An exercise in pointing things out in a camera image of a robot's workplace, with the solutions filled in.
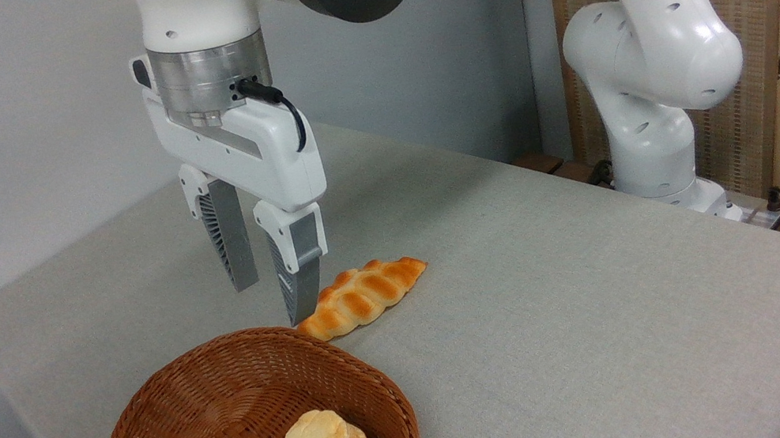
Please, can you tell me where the brown wicker basket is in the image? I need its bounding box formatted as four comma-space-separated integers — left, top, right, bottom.
85, 302, 421, 438

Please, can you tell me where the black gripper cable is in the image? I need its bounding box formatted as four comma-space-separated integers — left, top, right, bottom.
234, 69, 311, 162

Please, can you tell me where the braided golden bread loaf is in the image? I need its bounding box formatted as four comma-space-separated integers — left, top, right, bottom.
286, 250, 439, 346

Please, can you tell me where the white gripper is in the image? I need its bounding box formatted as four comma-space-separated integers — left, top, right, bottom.
128, 25, 351, 348

